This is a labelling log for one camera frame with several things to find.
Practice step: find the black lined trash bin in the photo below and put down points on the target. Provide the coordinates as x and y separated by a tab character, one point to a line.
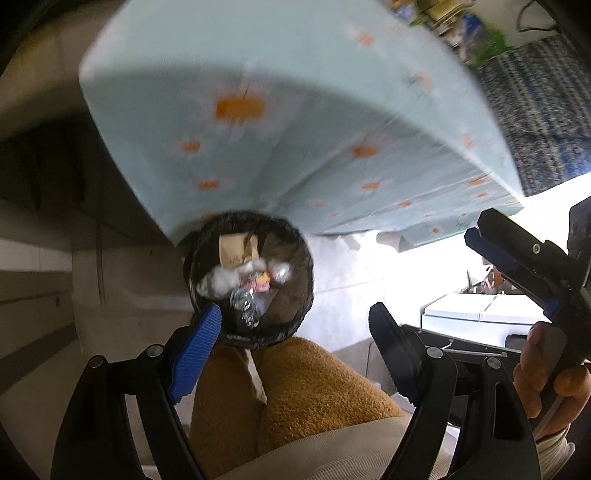
288	302

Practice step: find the daisy print blue tablecloth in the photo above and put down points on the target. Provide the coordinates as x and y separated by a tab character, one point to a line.
334	115

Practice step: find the white tissue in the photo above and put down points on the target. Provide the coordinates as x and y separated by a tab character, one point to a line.
218	283

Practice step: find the person's right hand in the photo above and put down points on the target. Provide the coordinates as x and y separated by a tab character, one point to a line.
531	376

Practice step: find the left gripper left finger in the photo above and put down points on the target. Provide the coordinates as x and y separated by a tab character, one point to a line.
95	439

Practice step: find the orange fuzzy trousers leg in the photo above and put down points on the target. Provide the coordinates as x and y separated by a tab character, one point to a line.
250	404

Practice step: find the red white wrapper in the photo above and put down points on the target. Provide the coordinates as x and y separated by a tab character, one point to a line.
258	281

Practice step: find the silver foil wrapper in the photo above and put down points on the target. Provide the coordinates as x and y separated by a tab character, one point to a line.
250	305

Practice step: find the blue patterned cloth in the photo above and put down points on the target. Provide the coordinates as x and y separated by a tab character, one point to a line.
540	94

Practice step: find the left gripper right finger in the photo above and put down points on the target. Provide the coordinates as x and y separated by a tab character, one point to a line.
475	394

